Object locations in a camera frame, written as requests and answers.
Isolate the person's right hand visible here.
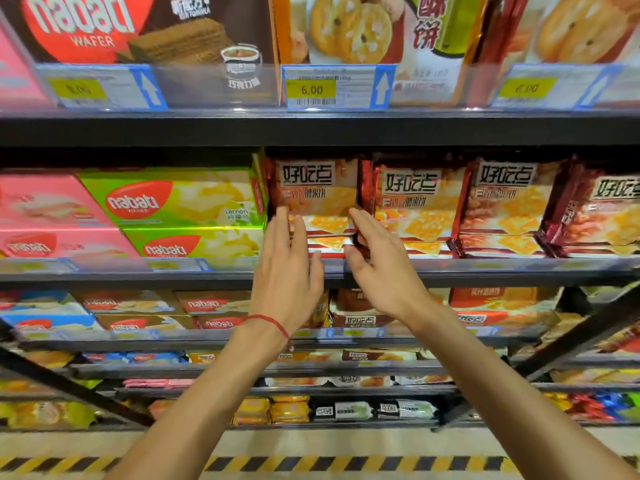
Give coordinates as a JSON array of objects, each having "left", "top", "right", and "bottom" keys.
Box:
[{"left": 344, "top": 207, "right": 434, "bottom": 329}]

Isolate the person's left hand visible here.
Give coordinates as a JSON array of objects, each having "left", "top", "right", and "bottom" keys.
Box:
[{"left": 248, "top": 206, "right": 326, "bottom": 336}]

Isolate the red cracker snack packet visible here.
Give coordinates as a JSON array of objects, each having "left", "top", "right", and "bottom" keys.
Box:
[{"left": 269, "top": 156, "right": 362, "bottom": 236}]

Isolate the person's left forearm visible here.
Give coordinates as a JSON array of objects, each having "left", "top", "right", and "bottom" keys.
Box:
[{"left": 105, "top": 320, "right": 296, "bottom": 480}]

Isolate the person's right forearm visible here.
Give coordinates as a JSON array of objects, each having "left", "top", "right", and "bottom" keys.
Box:
[{"left": 409, "top": 305, "right": 640, "bottom": 480}]

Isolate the dark red biscuit packet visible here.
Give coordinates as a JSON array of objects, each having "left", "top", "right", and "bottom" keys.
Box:
[{"left": 329, "top": 289, "right": 401, "bottom": 329}]

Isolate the green lemon wafer box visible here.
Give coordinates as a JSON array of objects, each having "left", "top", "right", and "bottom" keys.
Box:
[
  {"left": 122, "top": 226, "right": 266, "bottom": 270},
  {"left": 79, "top": 166, "right": 268, "bottom": 229}
]

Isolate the red cheese wafer box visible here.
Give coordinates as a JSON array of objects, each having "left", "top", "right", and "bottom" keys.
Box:
[
  {"left": 95, "top": 314, "right": 197, "bottom": 332},
  {"left": 195, "top": 315, "right": 247, "bottom": 330},
  {"left": 74, "top": 290, "right": 177, "bottom": 316},
  {"left": 175, "top": 290, "right": 252, "bottom": 316}
]

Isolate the black metal shelf board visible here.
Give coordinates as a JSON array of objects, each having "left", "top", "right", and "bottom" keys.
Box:
[
  {"left": 0, "top": 257, "right": 640, "bottom": 291},
  {"left": 70, "top": 360, "right": 640, "bottom": 380},
  {"left": 115, "top": 383, "right": 640, "bottom": 398},
  {"left": 12, "top": 326, "right": 551, "bottom": 353},
  {"left": 0, "top": 108, "right": 640, "bottom": 148}
]

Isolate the white green snack packet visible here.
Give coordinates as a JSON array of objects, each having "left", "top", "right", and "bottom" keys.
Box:
[
  {"left": 314, "top": 401, "right": 374, "bottom": 422},
  {"left": 376, "top": 399, "right": 439, "bottom": 421}
]

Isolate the yellow snack packet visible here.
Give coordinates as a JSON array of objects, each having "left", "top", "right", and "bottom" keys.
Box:
[
  {"left": 270, "top": 401, "right": 311, "bottom": 425},
  {"left": 232, "top": 397, "right": 271, "bottom": 426}
]

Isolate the blue white price tag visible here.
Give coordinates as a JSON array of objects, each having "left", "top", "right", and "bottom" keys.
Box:
[
  {"left": 281, "top": 64, "right": 397, "bottom": 111},
  {"left": 36, "top": 63, "right": 169, "bottom": 112},
  {"left": 491, "top": 63, "right": 624, "bottom": 110}
]

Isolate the orange red biscuit packet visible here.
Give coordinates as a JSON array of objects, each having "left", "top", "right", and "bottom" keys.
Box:
[{"left": 447, "top": 287, "right": 565, "bottom": 327}]

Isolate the row of red cracker packets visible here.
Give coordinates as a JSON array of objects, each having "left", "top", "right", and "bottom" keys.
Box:
[{"left": 306, "top": 155, "right": 640, "bottom": 260}]

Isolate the blue snack packet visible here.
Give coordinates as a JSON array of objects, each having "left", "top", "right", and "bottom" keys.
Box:
[{"left": 84, "top": 351, "right": 187, "bottom": 365}]

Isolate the pink snack packet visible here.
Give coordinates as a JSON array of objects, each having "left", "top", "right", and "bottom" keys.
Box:
[{"left": 122, "top": 378, "right": 197, "bottom": 390}]

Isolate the pink wafer box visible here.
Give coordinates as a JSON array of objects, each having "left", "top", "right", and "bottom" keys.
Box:
[
  {"left": 0, "top": 174, "right": 117, "bottom": 231},
  {"left": 0, "top": 228, "right": 144, "bottom": 261}
]

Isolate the brown chocolate wafer box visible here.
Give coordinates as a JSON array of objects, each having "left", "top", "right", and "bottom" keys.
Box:
[{"left": 0, "top": 0, "right": 280, "bottom": 108}]

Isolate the blue wafer box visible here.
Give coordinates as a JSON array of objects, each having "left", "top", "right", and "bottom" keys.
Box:
[
  {"left": 14, "top": 314, "right": 104, "bottom": 336},
  {"left": 0, "top": 290, "right": 90, "bottom": 316}
]

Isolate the pile of colourful candy packets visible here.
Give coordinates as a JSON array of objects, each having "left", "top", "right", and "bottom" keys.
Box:
[{"left": 544, "top": 391, "right": 640, "bottom": 424}]

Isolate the pile of yellow cake packets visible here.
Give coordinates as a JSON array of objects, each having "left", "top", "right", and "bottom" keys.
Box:
[{"left": 0, "top": 399, "right": 100, "bottom": 431}]

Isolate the red string bracelet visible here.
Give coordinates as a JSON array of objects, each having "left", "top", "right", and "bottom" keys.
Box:
[{"left": 243, "top": 314, "right": 294, "bottom": 351}]

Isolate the black diagonal shelf bracket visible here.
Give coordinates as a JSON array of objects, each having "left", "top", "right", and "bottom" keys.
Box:
[
  {"left": 512, "top": 289, "right": 640, "bottom": 381},
  {"left": 0, "top": 345, "right": 155, "bottom": 428}
]

